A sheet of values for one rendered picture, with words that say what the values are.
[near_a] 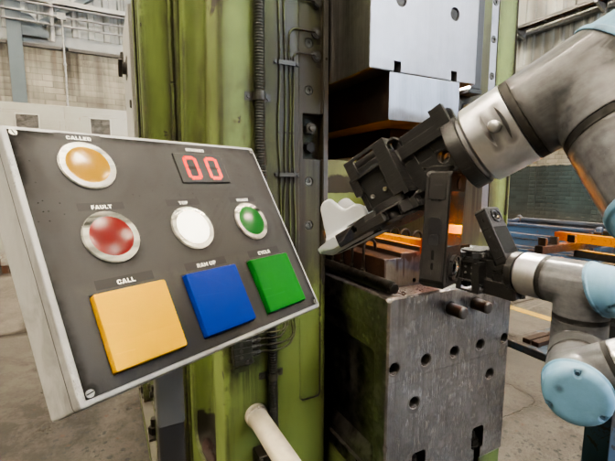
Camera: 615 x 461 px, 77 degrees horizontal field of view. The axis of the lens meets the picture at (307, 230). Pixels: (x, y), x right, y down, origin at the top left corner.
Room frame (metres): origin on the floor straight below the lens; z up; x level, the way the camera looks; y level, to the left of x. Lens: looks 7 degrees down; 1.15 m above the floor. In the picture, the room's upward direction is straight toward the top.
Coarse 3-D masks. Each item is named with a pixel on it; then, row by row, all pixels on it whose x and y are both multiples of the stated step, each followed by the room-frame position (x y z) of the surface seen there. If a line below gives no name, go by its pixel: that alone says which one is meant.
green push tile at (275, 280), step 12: (252, 264) 0.51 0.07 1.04; (264, 264) 0.52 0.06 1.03; (276, 264) 0.54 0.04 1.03; (288, 264) 0.55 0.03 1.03; (264, 276) 0.51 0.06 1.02; (276, 276) 0.52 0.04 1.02; (288, 276) 0.54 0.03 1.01; (264, 288) 0.50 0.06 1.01; (276, 288) 0.51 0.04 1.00; (288, 288) 0.53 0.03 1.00; (300, 288) 0.54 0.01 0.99; (264, 300) 0.49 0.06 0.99; (276, 300) 0.50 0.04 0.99; (288, 300) 0.52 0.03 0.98; (300, 300) 0.53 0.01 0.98
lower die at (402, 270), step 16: (384, 240) 0.97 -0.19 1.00; (336, 256) 0.99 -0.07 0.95; (368, 256) 0.87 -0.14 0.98; (384, 256) 0.85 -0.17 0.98; (400, 256) 0.84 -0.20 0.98; (416, 256) 0.86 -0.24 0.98; (368, 272) 0.86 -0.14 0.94; (384, 272) 0.81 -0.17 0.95; (400, 272) 0.83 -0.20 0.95; (416, 272) 0.86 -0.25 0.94
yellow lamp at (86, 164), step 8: (72, 152) 0.42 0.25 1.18; (80, 152) 0.42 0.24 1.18; (88, 152) 0.43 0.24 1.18; (96, 152) 0.44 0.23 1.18; (72, 160) 0.41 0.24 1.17; (80, 160) 0.42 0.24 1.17; (88, 160) 0.42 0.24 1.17; (96, 160) 0.43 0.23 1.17; (104, 160) 0.44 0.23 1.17; (72, 168) 0.41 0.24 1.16; (80, 168) 0.41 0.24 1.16; (88, 168) 0.42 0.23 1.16; (96, 168) 0.43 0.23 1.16; (104, 168) 0.43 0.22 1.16; (80, 176) 0.41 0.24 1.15; (88, 176) 0.41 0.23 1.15; (96, 176) 0.42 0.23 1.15; (104, 176) 0.43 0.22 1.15
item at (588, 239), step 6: (558, 234) 1.06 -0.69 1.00; (564, 234) 1.04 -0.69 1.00; (576, 234) 1.02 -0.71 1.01; (582, 234) 1.01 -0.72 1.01; (588, 234) 1.01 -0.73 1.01; (564, 240) 1.04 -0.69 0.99; (582, 240) 1.00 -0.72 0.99; (588, 240) 0.99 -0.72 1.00; (594, 240) 0.98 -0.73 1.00; (600, 240) 0.96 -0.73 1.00; (606, 240) 0.95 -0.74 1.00; (612, 240) 0.94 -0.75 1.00; (612, 246) 0.94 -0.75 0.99
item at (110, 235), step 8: (96, 224) 0.39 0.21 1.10; (104, 224) 0.40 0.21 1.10; (112, 224) 0.40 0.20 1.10; (120, 224) 0.41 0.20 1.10; (96, 232) 0.39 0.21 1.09; (104, 232) 0.39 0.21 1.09; (112, 232) 0.40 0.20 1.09; (120, 232) 0.40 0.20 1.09; (128, 232) 0.41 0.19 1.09; (96, 240) 0.38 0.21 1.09; (104, 240) 0.39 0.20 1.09; (112, 240) 0.39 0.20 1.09; (120, 240) 0.40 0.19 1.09; (128, 240) 0.41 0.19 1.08; (104, 248) 0.38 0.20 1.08; (112, 248) 0.39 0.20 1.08; (120, 248) 0.39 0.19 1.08; (128, 248) 0.40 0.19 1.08
